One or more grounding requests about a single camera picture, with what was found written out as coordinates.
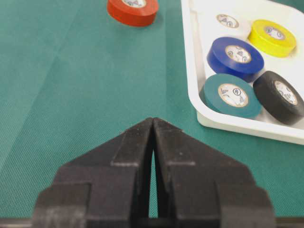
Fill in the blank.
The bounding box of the green table cloth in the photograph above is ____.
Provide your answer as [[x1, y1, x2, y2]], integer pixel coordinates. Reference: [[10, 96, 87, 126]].
[[0, 0, 304, 218]]

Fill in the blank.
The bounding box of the white tape roll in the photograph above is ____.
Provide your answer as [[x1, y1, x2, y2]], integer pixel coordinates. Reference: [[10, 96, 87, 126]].
[[201, 9, 252, 42]]

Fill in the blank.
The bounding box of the blue tape roll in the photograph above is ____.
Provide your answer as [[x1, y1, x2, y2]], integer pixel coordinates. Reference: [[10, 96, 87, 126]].
[[207, 37, 265, 82]]

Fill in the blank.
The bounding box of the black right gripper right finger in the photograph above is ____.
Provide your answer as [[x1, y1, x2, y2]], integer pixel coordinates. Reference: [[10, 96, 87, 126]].
[[153, 118, 276, 228]]

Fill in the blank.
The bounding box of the white plastic case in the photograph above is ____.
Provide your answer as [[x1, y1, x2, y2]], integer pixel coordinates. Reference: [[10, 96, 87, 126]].
[[181, 0, 304, 144]]

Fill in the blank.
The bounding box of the red tape roll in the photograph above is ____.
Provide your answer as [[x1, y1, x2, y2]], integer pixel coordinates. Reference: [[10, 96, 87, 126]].
[[107, 0, 159, 27]]

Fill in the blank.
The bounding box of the black tape roll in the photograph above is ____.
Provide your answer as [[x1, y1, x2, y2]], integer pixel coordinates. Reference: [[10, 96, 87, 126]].
[[253, 71, 304, 125]]

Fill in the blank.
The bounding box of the teal tape roll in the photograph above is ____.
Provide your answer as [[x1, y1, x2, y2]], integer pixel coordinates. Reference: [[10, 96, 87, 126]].
[[199, 74, 262, 119]]

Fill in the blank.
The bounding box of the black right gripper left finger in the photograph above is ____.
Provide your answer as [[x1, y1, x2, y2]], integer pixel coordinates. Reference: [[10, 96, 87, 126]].
[[32, 118, 152, 228]]

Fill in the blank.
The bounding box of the yellow tape roll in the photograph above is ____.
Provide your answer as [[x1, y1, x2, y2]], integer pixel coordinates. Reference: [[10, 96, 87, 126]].
[[248, 19, 297, 57]]

